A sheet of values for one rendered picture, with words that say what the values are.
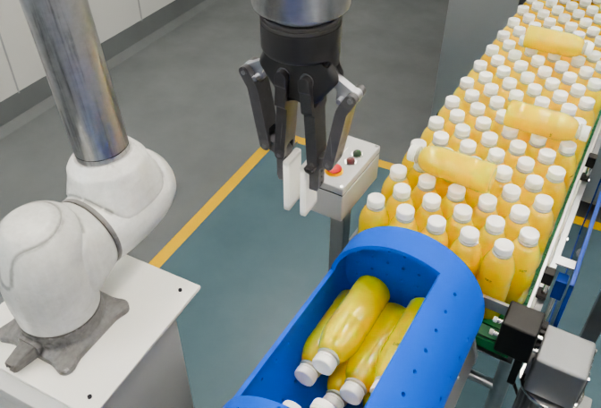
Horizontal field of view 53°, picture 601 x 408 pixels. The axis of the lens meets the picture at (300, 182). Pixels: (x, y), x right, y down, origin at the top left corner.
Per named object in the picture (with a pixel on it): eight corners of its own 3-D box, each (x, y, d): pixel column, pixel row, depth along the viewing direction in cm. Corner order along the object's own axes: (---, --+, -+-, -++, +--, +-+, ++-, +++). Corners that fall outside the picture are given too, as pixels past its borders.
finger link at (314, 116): (313, 59, 59) (326, 62, 59) (320, 153, 66) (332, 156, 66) (294, 77, 57) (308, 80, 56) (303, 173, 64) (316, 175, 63)
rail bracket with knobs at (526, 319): (482, 350, 126) (492, 318, 120) (493, 326, 131) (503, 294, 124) (530, 371, 122) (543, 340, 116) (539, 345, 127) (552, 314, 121)
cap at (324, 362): (322, 348, 99) (317, 355, 98) (341, 363, 99) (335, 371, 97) (313, 356, 102) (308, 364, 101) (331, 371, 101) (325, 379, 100)
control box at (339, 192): (304, 208, 146) (304, 174, 140) (342, 165, 159) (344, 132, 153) (341, 222, 142) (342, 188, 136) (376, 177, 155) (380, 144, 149)
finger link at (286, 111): (287, 75, 57) (274, 71, 57) (280, 165, 65) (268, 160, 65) (306, 57, 60) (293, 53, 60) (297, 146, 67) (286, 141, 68)
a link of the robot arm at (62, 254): (-6, 316, 112) (-49, 232, 98) (67, 253, 124) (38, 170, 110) (57, 353, 106) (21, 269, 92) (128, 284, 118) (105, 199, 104)
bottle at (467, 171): (485, 194, 131) (406, 166, 138) (489, 195, 137) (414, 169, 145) (496, 163, 130) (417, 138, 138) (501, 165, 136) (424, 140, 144)
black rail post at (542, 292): (535, 297, 137) (543, 273, 132) (537, 288, 139) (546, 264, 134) (545, 301, 136) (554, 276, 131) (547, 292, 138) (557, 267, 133)
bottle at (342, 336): (368, 267, 110) (317, 339, 98) (399, 292, 110) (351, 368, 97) (351, 283, 115) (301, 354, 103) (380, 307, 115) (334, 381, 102)
